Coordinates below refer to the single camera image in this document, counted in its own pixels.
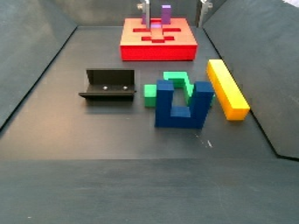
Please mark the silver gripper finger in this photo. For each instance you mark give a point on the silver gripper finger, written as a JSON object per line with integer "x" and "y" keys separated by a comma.
{"x": 145, "y": 7}
{"x": 206, "y": 5}

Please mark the blue U-shaped block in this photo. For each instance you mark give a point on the blue U-shaped block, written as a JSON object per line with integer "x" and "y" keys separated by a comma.
{"x": 189, "y": 117}

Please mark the red slotted board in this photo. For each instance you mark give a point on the red slotted board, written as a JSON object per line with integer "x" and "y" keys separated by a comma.
{"x": 165, "y": 42}

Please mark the purple block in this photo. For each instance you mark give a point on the purple block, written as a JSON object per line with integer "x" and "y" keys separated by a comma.
{"x": 165, "y": 19}

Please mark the green zigzag block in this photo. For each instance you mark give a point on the green zigzag block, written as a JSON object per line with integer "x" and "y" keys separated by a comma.
{"x": 181, "y": 81}

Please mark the yellow long block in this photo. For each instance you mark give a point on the yellow long block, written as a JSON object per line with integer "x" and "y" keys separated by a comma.
{"x": 231, "y": 99}

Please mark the black angle bracket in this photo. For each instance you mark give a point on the black angle bracket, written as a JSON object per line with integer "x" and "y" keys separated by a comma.
{"x": 110, "y": 83}

